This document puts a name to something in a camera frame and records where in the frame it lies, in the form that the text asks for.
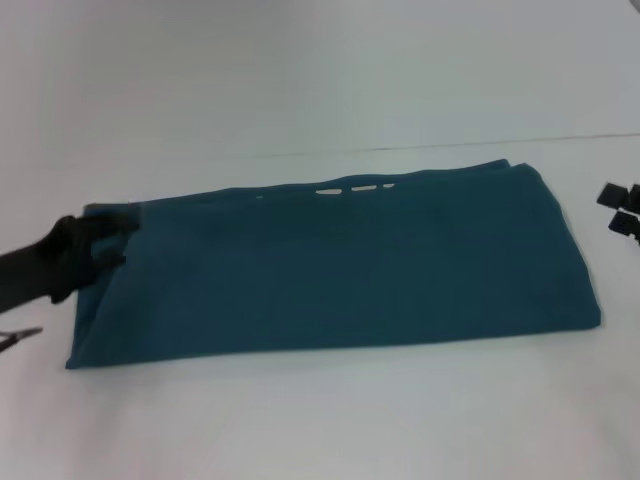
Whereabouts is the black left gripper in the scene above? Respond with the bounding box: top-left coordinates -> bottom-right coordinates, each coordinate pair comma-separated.
0,201 -> 142,315

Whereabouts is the teal blue shirt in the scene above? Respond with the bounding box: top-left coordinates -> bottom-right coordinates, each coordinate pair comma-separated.
64,158 -> 604,372

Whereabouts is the dark left gripper cable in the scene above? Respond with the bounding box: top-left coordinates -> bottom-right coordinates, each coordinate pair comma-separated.
0,326 -> 44,355

